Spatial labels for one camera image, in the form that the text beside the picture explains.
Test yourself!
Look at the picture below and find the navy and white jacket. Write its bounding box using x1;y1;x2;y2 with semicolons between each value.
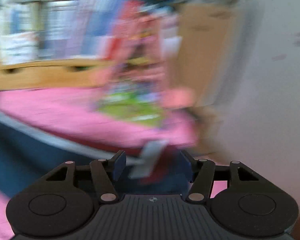
0;112;189;198

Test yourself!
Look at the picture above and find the wooden drawer organizer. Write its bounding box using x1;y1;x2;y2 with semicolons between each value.
0;59;113;91

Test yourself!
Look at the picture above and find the pink bunny towel mat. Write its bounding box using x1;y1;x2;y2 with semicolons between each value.
0;87;228;240

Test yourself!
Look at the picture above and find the cardboard box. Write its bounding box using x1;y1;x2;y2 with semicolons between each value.
172;3;242;156

